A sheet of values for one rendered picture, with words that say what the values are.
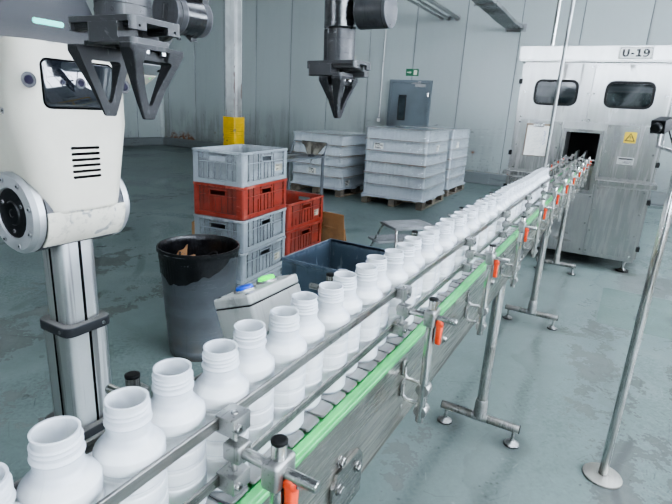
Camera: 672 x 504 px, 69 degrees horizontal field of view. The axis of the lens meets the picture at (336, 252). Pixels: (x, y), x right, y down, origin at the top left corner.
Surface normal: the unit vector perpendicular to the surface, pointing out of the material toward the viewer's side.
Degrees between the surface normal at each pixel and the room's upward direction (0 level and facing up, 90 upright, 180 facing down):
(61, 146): 90
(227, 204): 90
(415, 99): 90
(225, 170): 90
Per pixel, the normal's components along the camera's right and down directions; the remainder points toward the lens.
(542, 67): -0.49, 0.22
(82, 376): 0.87, 0.18
